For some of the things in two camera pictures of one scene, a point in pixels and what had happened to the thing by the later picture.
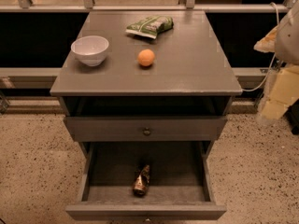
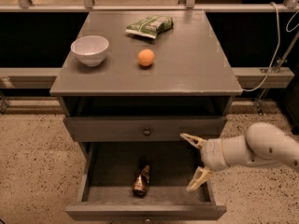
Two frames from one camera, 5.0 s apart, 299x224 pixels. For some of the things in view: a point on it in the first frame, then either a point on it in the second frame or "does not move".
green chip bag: [150, 26] does not move
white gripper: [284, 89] -> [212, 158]
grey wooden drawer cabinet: [149, 93] does not move
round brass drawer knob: [147, 132] does not move
